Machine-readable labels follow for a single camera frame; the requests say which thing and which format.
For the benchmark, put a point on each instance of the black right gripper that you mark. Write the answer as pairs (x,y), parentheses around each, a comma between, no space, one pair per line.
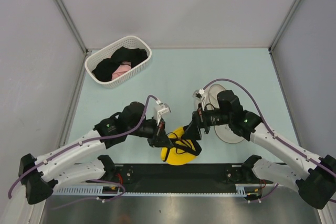
(192,132)

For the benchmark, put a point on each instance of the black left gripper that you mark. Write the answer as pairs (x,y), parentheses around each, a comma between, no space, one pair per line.
(160,139)

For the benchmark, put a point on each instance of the yellow bra with black straps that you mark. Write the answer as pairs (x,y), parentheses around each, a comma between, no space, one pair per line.
(182,152)

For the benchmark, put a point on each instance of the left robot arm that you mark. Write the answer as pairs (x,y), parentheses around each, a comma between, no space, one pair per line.
(43,175)

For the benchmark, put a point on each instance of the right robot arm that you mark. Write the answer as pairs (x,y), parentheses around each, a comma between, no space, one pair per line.
(307,173)

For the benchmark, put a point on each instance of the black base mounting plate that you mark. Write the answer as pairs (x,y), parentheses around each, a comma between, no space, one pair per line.
(163,175)

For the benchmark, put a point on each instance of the pink garment in basket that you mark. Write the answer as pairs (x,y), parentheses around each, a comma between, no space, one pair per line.
(122,69)

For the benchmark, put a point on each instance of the black garment in basket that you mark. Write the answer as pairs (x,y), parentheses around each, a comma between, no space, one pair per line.
(106,67)

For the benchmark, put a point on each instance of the white perforated plastic basket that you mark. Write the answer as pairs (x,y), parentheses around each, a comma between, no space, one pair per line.
(131,42)

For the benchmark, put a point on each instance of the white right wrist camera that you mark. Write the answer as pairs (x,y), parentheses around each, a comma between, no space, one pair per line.
(200,97)

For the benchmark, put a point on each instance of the white slotted cable duct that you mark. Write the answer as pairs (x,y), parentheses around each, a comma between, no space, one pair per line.
(222,190)

